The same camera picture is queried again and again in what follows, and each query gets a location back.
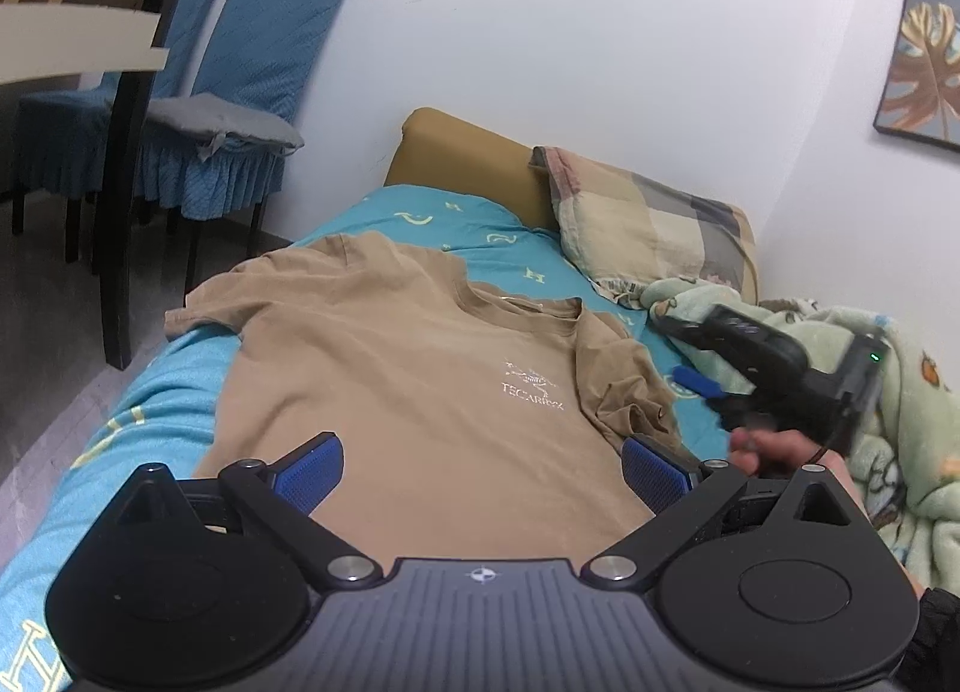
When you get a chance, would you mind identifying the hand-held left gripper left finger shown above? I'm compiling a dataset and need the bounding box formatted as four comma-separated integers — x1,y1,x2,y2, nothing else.
121,431,383,589

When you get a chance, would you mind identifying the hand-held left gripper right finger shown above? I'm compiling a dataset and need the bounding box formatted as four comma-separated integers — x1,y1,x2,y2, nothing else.
583,435,850,592

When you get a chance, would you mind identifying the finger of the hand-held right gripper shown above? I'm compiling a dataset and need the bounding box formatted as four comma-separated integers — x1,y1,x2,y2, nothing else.
671,364,755,432
651,309,722,361

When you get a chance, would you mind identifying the tan t-shirt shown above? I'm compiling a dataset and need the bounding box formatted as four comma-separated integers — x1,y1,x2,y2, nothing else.
163,231,687,562

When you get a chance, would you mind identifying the person's right hand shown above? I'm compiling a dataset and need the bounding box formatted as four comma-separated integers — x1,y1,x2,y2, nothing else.
730,428,865,522

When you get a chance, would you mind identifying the plaid pillow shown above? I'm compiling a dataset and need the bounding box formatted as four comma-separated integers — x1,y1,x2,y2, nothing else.
530,145,752,308

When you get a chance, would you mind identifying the green printed fleece blanket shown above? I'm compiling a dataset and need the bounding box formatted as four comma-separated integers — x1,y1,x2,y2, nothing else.
637,276,960,592

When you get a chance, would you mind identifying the teal printed bed sheet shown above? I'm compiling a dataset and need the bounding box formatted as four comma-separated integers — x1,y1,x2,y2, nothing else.
0,183,737,692

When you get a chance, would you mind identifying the mustard bed headboard cushion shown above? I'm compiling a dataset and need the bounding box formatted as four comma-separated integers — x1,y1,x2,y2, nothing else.
384,107,760,305

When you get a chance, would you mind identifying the grey seat cushion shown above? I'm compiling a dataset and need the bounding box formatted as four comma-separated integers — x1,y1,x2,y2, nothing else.
141,94,306,163

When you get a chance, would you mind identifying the blue covered chair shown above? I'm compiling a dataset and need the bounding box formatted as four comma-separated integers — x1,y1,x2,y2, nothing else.
90,0,353,282
11,0,231,266

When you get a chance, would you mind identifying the leaf print wall picture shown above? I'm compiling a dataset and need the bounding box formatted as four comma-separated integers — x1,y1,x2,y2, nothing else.
873,0,960,155

